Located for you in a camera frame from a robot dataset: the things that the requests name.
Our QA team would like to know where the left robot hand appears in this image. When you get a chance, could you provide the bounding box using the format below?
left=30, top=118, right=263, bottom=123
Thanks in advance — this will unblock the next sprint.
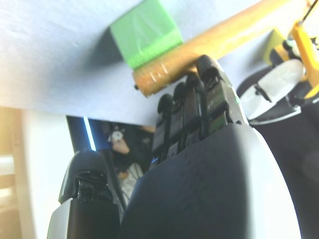
left=46, top=54, right=303, bottom=239

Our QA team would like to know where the yellow black hacksaw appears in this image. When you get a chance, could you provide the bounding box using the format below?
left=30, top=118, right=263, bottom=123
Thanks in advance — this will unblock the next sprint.
left=290, top=0, right=319, bottom=100

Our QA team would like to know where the wooden dowel rod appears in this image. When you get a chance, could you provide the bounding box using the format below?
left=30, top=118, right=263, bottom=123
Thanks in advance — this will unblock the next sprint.
left=131, top=0, right=310, bottom=98

